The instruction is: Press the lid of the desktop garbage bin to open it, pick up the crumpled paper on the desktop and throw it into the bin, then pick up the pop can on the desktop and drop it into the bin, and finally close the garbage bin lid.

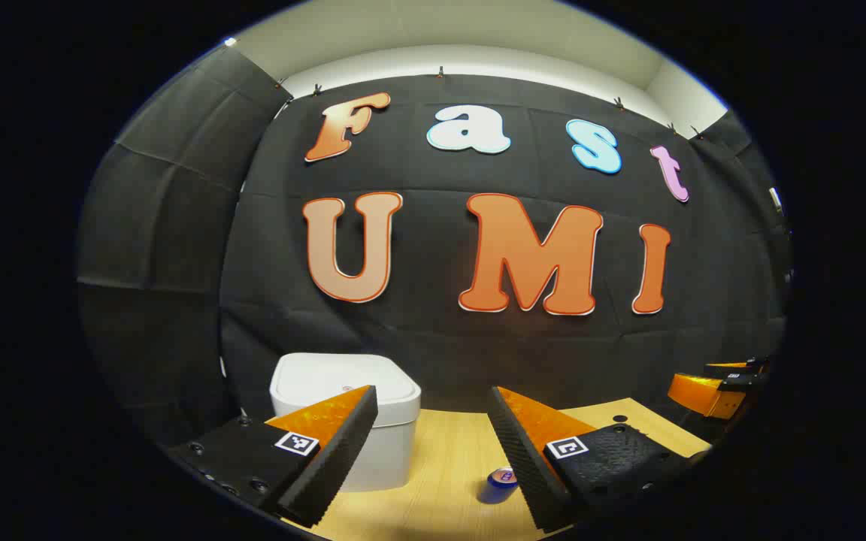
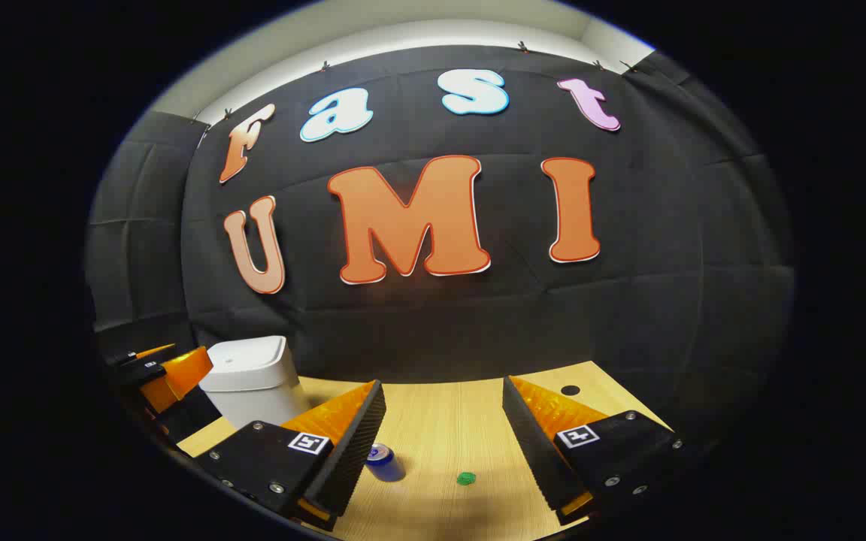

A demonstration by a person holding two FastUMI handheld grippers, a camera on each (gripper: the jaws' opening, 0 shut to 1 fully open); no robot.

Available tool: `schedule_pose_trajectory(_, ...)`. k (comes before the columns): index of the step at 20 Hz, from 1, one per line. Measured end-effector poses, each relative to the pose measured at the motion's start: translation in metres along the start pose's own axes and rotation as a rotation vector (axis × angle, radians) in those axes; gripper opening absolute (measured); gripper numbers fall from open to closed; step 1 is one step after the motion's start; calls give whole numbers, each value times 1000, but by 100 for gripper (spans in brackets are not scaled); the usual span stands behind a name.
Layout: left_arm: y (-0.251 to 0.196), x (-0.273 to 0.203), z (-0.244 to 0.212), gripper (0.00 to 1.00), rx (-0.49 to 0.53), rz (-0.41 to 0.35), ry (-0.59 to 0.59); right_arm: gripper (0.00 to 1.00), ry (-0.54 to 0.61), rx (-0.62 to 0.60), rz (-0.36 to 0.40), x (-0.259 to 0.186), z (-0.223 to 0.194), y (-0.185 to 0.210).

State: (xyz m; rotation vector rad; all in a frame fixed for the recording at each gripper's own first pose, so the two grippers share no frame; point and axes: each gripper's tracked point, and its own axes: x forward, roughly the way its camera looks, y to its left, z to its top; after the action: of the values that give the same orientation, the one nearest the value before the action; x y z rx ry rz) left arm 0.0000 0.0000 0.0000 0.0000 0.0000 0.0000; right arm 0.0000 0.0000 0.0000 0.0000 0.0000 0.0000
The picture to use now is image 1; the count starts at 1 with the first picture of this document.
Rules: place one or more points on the black backdrop cloth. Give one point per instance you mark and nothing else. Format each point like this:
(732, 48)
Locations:
(433, 338)

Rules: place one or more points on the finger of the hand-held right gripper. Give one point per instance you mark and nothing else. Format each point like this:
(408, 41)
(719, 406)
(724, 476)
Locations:
(745, 373)
(704, 397)

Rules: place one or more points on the blue pop can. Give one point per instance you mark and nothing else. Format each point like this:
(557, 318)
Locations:
(495, 487)

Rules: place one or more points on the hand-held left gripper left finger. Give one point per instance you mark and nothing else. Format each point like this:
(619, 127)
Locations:
(343, 451)

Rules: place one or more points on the wooden desktop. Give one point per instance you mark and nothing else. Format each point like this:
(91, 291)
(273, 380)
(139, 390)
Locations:
(440, 466)

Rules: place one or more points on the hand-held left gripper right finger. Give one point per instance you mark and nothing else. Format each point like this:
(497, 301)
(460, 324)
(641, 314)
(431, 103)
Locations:
(523, 466)

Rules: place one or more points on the white desktop garbage bin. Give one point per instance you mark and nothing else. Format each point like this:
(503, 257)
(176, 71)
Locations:
(395, 451)

